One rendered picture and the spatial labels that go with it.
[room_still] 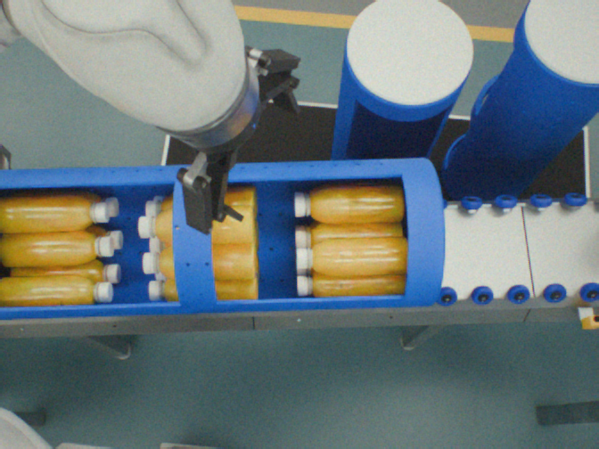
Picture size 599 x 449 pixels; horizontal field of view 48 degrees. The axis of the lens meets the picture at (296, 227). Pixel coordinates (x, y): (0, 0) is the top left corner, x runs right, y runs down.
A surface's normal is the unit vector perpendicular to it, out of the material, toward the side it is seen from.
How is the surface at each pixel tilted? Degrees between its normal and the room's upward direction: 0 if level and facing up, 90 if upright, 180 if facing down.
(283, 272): 18
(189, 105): 96
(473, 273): 0
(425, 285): 59
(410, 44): 0
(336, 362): 0
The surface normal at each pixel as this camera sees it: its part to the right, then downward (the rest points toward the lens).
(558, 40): 0.00, -0.29
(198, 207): -0.48, 0.73
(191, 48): 0.74, 0.57
